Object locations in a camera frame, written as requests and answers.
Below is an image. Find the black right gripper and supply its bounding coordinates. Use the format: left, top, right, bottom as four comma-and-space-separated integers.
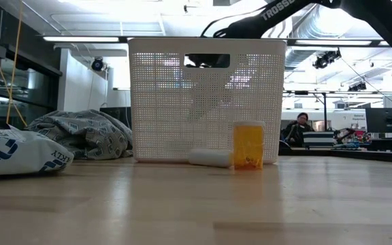
184, 53, 231, 69

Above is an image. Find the black round ceiling camera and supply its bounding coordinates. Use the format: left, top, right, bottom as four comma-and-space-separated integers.
91, 56, 105, 72

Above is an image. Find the person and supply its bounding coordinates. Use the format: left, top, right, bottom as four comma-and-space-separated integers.
280, 112, 315, 148

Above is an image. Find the black vertical post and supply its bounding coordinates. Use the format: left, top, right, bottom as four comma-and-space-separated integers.
322, 92, 328, 132

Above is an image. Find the white bag blue print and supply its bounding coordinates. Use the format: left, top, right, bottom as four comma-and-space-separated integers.
0, 124, 76, 180

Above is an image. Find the white perforated plastic basket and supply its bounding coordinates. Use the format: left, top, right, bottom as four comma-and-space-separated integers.
127, 37, 287, 165

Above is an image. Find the small black monitor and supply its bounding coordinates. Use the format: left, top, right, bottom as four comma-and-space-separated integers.
99, 106, 132, 129

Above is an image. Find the striped storage box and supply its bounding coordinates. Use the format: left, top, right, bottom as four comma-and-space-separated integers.
302, 131, 336, 148

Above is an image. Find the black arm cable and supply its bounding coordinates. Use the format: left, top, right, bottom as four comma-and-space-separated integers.
201, 5, 272, 38

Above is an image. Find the black camera cluster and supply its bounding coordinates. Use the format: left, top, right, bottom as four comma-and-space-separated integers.
312, 48, 342, 70

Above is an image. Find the small black ceiling camera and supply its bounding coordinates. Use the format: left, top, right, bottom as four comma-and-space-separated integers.
348, 81, 368, 92

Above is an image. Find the black overhead frame beam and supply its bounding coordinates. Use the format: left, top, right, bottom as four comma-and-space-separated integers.
41, 35, 391, 48

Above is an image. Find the orange pill vial white cap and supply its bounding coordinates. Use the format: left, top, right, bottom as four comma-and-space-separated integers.
232, 120, 265, 171

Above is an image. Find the yellow cable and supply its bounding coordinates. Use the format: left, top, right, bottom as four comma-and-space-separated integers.
0, 0, 29, 127

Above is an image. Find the large black computer monitor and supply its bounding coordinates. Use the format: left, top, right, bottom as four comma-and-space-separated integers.
365, 108, 392, 133

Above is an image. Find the grey patterned cloth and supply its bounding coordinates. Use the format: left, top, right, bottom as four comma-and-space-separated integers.
25, 109, 134, 161

